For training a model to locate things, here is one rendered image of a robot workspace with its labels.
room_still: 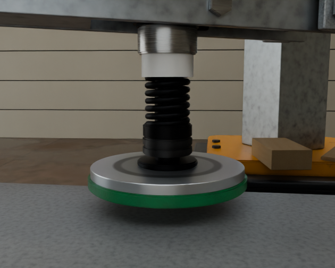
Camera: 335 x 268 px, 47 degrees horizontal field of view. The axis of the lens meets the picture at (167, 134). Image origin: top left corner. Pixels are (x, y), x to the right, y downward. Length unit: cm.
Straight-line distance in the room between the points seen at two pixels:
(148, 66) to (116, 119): 614
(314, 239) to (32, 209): 36
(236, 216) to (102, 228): 17
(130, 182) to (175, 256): 10
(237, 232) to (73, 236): 19
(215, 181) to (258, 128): 82
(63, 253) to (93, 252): 3
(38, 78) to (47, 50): 50
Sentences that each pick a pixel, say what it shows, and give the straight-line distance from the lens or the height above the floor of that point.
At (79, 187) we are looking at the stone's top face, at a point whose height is 82.
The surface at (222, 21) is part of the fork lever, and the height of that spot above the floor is 107.
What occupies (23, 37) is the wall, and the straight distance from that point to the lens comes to 711.
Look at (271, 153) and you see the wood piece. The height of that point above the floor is 82.
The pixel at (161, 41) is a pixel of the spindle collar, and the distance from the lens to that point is 49.
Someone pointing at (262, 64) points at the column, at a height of 105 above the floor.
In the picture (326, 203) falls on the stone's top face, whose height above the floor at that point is 82.
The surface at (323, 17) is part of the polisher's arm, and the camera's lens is 52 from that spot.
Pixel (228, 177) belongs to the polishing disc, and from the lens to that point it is 47.
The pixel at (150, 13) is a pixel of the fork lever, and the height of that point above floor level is 107.
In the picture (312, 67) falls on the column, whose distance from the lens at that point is 126.
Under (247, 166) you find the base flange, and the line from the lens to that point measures 108.
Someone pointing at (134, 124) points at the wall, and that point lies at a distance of 659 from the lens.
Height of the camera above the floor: 100
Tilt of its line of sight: 8 degrees down
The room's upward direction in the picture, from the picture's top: straight up
